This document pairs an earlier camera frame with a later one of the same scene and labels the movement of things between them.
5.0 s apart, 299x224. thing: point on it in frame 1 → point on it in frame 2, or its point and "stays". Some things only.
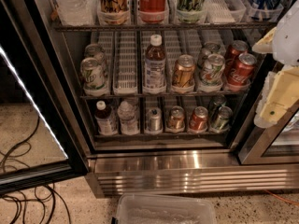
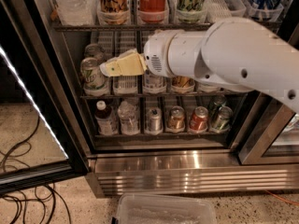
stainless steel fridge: [164, 83] stays
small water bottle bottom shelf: [127, 119] stays
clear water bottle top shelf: [78, 5] stays
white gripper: [288, 36] → [156, 52]
